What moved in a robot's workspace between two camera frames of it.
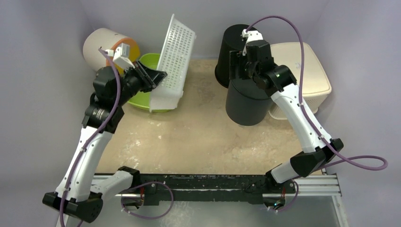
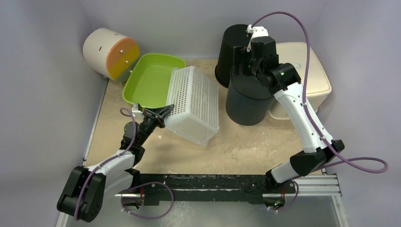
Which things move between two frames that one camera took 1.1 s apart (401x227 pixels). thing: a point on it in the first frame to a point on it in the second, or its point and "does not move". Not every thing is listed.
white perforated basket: [174, 60] to [195, 115]
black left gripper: [152, 77] to [159, 114]
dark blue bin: [247, 103] does not move
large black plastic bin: [232, 41] does not move
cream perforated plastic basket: [315, 81] does not move
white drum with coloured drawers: [107, 39] does not move
